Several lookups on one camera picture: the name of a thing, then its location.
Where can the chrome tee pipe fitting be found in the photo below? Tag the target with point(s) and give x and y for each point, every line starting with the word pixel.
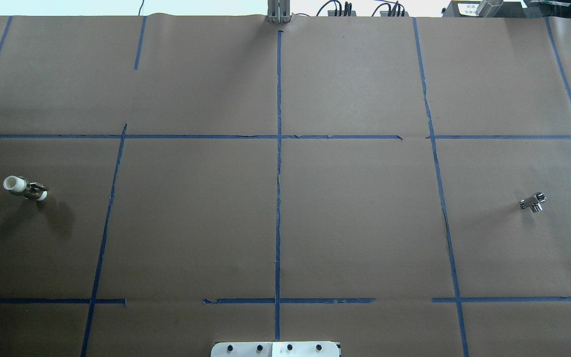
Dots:
pixel 534 202

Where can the white PPR brass valve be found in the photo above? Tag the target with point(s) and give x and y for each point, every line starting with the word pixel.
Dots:
pixel 30 190

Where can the steel cylinder weight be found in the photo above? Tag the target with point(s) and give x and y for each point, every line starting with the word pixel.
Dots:
pixel 488 8

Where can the aluminium frame post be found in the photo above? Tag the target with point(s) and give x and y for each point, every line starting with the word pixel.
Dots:
pixel 278 11

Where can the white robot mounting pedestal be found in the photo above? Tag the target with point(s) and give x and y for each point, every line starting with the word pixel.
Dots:
pixel 277 349

